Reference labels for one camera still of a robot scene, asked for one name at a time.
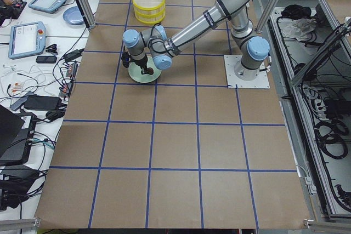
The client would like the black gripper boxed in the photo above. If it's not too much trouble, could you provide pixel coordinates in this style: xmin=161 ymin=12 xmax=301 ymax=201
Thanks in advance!
xmin=134 ymin=57 xmax=148 ymax=75

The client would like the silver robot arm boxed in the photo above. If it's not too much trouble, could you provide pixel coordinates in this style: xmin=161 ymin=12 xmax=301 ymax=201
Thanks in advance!
xmin=122 ymin=0 xmax=270 ymax=81

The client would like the pale green plate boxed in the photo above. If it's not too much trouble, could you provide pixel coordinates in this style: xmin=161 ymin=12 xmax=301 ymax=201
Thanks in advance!
xmin=128 ymin=60 xmax=162 ymax=83

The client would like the dark brown bun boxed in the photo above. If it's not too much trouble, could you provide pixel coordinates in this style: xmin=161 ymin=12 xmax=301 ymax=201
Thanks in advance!
xmin=146 ymin=67 xmax=154 ymax=75

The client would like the blue plate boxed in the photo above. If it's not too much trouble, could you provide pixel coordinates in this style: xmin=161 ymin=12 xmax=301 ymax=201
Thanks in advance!
xmin=63 ymin=6 xmax=84 ymax=25

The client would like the black phone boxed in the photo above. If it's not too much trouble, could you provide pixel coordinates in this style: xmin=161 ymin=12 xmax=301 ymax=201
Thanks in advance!
xmin=36 ymin=55 xmax=57 ymax=64

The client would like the teach pendant near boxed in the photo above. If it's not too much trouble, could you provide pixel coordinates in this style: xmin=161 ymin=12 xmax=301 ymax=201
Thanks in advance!
xmin=8 ymin=21 xmax=46 ymax=59

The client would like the black laptop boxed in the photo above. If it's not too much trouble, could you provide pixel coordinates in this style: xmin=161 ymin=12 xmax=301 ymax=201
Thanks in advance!
xmin=1 ymin=106 xmax=37 ymax=166

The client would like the white crumpled cloth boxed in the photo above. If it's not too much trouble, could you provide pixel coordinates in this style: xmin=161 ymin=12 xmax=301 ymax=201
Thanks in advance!
xmin=282 ymin=18 xmax=317 ymax=42

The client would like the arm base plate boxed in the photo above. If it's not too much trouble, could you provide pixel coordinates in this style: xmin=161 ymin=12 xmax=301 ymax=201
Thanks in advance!
xmin=224 ymin=55 xmax=270 ymax=89

